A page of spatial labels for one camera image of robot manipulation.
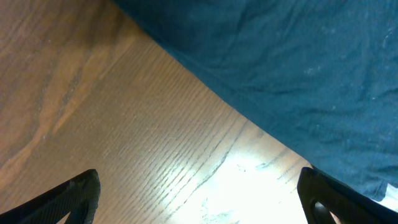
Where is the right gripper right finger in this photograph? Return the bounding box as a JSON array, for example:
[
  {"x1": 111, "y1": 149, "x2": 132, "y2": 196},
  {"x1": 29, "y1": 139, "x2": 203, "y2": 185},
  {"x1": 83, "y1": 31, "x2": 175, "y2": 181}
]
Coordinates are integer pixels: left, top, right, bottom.
[{"x1": 297, "y1": 167, "x2": 397, "y2": 224}]

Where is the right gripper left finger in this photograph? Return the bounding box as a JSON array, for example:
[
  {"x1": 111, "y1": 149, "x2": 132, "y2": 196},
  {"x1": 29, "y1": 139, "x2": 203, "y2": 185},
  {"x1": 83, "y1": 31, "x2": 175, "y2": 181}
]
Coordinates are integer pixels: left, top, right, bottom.
[{"x1": 1, "y1": 169, "x2": 101, "y2": 224}]

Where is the dark blue garment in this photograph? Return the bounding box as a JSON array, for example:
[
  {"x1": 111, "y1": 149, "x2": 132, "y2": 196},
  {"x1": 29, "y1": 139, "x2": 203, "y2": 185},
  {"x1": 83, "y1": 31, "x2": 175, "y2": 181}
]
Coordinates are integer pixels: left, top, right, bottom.
[{"x1": 117, "y1": 0, "x2": 397, "y2": 201}]

